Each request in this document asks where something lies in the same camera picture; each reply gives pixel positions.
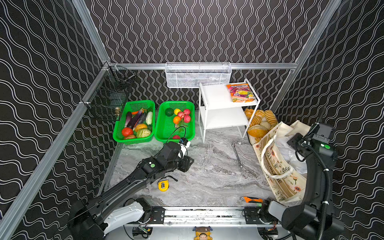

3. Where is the cartoon figure toy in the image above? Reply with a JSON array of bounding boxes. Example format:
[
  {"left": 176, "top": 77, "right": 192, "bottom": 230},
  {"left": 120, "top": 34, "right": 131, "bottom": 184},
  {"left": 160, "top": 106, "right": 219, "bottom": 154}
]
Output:
[{"left": 193, "top": 226, "right": 213, "bottom": 240}]

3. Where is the orange utility knife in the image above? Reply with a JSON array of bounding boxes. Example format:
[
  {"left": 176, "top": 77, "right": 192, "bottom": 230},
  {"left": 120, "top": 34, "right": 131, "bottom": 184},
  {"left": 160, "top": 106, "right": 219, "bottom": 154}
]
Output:
[{"left": 240, "top": 196, "right": 263, "bottom": 204}]

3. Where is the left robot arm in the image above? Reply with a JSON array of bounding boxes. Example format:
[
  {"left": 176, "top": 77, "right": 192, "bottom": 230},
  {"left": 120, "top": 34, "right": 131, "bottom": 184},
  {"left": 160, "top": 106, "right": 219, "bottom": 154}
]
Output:
[{"left": 67, "top": 142, "right": 194, "bottom": 240}]

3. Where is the purple eggplant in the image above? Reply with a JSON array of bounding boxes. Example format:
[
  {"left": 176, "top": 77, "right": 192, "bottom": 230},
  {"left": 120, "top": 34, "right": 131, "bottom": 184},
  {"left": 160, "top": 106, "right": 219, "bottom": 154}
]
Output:
[{"left": 125, "top": 112, "right": 132, "bottom": 128}]

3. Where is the black wire basket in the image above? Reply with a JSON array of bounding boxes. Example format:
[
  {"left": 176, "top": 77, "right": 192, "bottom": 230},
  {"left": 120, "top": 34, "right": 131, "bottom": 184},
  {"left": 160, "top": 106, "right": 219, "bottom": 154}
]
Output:
[{"left": 85, "top": 65, "right": 138, "bottom": 122}]

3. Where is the green basket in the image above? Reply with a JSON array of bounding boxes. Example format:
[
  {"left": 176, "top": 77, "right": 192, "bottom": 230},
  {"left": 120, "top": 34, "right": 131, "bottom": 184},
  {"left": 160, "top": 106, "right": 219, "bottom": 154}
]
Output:
[
  {"left": 155, "top": 101, "right": 196, "bottom": 143},
  {"left": 113, "top": 100, "right": 156, "bottom": 145}
]

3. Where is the orange snack bag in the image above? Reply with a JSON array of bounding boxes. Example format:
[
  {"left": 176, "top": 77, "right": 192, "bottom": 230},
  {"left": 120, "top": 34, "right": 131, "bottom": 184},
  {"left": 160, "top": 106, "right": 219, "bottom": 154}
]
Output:
[{"left": 226, "top": 83, "right": 257, "bottom": 103}]

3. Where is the orange fruit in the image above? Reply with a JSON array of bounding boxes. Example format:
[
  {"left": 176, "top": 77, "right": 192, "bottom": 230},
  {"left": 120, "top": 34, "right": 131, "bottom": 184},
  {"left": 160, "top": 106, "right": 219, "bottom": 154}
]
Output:
[{"left": 173, "top": 116, "right": 182, "bottom": 125}]

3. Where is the white two-tier shelf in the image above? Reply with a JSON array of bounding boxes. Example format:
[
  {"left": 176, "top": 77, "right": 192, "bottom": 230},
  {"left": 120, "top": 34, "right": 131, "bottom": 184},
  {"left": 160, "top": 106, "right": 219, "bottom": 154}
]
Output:
[{"left": 199, "top": 79, "right": 261, "bottom": 143}]

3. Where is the red apple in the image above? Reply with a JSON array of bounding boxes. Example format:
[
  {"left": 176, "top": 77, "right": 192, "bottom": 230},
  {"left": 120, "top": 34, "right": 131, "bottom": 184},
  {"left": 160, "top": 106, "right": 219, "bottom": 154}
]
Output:
[{"left": 184, "top": 115, "right": 192, "bottom": 123}]

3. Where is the white bread tray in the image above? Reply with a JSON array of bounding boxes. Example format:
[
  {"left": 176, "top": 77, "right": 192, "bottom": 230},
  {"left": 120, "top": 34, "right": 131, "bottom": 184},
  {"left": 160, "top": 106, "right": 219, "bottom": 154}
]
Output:
[{"left": 244, "top": 109, "right": 279, "bottom": 145}]

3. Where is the cream canvas tote bag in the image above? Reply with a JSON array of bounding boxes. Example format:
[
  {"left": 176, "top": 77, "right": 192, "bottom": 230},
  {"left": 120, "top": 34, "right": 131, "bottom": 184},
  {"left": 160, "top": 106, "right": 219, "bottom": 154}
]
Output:
[{"left": 252, "top": 120, "right": 310, "bottom": 204}]

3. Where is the left green basket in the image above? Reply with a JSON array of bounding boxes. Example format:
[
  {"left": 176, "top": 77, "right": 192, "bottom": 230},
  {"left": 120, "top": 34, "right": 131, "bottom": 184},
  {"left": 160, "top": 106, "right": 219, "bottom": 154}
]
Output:
[{"left": 113, "top": 100, "right": 156, "bottom": 145}]

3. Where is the white wire basket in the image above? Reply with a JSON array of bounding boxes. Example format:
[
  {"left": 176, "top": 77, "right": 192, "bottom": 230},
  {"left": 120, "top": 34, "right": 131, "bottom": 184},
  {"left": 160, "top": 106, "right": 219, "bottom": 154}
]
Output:
[{"left": 165, "top": 62, "right": 232, "bottom": 89}]

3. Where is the red tomato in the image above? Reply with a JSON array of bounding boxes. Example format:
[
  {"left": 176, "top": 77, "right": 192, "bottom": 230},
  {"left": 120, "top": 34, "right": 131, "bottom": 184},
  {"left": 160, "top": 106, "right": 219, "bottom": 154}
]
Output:
[{"left": 122, "top": 128, "right": 134, "bottom": 138}]

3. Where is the metal base rail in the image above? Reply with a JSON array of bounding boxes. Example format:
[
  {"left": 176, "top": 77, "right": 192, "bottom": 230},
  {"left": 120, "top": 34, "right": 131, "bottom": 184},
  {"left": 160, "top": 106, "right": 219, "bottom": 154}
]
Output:
[{"left": 128, "top": 206, "right": 282, "bottom": 227}]

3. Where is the metal wrench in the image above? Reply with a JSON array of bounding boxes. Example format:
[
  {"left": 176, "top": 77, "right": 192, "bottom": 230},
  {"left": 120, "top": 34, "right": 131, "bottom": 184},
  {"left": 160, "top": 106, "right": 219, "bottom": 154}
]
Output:
[{"left": 232, "top": 142, "right": 244, "bottom": 169}]

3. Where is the large round bread loaf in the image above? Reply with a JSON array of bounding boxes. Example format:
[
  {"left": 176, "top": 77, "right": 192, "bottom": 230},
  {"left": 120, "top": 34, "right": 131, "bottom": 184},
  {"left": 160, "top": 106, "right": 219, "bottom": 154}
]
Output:
[{"left": 247, "top": 125, "right": 269, "bottom": 138}]

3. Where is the yellow tape measure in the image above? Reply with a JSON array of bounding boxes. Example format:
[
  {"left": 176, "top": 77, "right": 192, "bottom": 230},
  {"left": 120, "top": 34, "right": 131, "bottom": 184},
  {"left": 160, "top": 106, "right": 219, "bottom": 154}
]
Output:
[{"left": 158, "top": 176, "right": 178, "bottom": 192}]

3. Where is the white plastic grocery bag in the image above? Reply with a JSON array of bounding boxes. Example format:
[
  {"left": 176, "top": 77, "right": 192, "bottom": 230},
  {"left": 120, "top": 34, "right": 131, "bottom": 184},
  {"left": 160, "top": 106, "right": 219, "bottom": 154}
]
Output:
[{"left": 275, "top": 136, "right": 308, "bottom": 177}]

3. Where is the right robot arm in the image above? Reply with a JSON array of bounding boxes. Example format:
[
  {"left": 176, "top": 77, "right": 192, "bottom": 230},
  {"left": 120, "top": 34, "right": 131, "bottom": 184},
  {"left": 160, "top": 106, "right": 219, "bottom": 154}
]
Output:
[{"left": 281, "top": 107, "right": 344, "bottom": 240}]

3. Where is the right green basket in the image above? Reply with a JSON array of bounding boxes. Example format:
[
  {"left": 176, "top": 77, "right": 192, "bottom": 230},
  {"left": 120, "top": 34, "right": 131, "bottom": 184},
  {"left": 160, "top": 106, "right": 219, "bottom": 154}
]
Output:
[{"left": 155, "top": 101, "right": 196, "bottom": 143}]

